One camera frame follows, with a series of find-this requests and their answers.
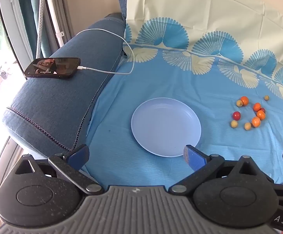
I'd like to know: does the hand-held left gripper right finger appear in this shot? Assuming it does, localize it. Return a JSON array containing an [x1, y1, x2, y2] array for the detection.
[[169, 145, 266, 196]]

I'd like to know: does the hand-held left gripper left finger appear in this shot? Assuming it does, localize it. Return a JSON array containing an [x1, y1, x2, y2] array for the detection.
[[15, 144, 104, 196]]

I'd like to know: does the light blue plate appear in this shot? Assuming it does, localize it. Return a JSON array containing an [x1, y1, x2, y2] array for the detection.
[[131, 97, 202, 158]]

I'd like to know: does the blue sofa armrest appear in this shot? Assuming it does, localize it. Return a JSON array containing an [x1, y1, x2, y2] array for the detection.
[[2, 0, 128, 153]]

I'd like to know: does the blue fan-print bedsheet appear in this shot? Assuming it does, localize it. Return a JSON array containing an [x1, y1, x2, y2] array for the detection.
[[84, 0, 283, 193]]

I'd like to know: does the black smartphone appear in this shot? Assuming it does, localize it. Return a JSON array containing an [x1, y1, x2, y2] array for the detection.
[[24, 58, 81, 79]]

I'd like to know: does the dark teal curtain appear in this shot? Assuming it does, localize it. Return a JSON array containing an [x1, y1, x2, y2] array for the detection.
[[16, 0, 49, 58]]

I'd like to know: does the grey curtain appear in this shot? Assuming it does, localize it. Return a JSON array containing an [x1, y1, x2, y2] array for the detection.
[[48, 0, 75, 47]]

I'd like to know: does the white charging cable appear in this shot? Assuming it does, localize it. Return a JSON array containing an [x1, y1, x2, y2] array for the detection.
[[76, 28, 135, 75]]

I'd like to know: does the white window frame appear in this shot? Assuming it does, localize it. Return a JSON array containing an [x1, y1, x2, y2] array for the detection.
[[0, 0, 33, 83]]

